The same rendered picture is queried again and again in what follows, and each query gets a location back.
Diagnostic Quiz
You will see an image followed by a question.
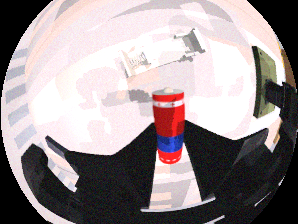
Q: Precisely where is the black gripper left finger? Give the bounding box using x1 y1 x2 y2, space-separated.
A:
64 123 157 210

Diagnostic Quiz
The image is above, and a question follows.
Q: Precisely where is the white battery holder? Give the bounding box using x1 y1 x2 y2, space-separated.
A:
118 27 209 76

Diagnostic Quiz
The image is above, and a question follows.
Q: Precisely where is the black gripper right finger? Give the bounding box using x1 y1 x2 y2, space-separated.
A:
184 120 269 202

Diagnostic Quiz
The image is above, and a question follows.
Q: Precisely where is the red and blue striped cylinder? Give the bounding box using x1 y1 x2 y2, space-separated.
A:
152 87 185 164

